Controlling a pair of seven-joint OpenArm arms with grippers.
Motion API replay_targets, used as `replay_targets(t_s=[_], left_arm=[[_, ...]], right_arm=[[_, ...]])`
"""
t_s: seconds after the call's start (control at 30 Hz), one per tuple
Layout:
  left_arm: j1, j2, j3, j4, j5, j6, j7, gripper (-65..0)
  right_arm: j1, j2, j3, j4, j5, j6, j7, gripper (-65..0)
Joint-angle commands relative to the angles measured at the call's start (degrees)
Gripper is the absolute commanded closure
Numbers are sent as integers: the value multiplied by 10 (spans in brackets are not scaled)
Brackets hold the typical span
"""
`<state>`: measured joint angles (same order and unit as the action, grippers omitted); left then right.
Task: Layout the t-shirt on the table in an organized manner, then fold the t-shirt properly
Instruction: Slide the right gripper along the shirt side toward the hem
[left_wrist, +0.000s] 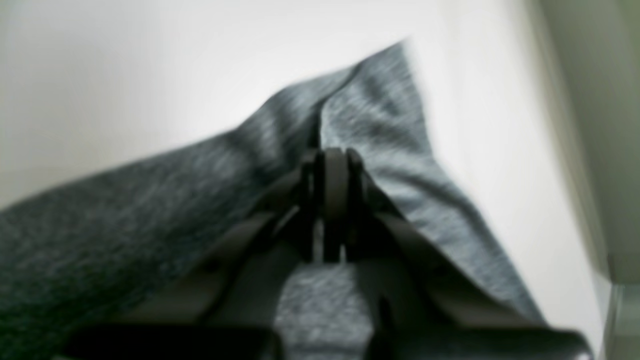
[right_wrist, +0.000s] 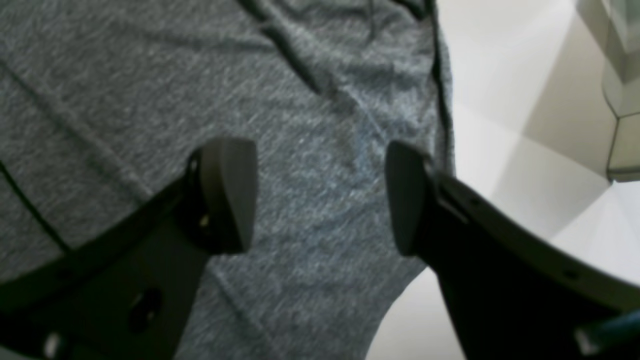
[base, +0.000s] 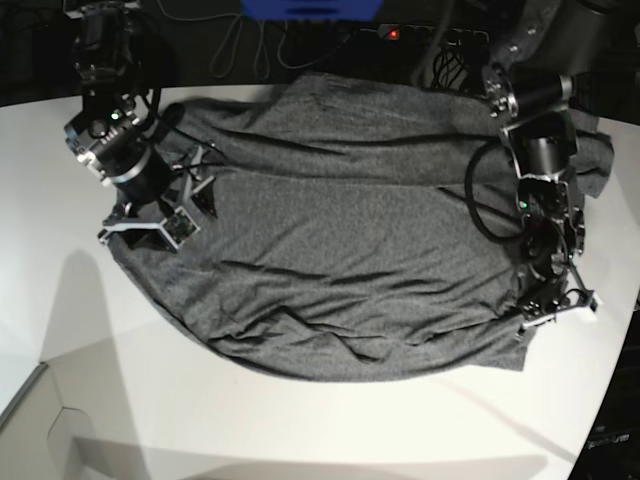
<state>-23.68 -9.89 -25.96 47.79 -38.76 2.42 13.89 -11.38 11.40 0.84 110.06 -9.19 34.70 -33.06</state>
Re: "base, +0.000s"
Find white floor cables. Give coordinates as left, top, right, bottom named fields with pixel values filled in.
left=164, top=12, right=351, bottom=79

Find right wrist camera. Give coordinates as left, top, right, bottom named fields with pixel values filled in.
left=161, top=207, right=200, bottom=251

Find black cable bundle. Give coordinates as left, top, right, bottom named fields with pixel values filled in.
left=429, top=42, right=474, bottom=94

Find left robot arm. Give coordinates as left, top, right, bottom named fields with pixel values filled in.
left=109, top=1, right=623, bottom=347

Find blue box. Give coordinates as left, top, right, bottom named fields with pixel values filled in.
left=241, top=0, right=383, bottom=21

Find black power strip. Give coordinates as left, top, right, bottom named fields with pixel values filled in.
left=375, top=23, right=490, bottom=46

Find grey t-shirt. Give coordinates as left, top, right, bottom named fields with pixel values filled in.
left=107, top=69, right=616, bottom=385

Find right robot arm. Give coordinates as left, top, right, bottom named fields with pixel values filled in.
left=64, top=1, right=216, bottom=252

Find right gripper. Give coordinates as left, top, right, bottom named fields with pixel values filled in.
left=98, top=144, right=217, bottom=251

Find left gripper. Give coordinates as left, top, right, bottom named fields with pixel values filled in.
left=516, top=264, right=596, bottom=340

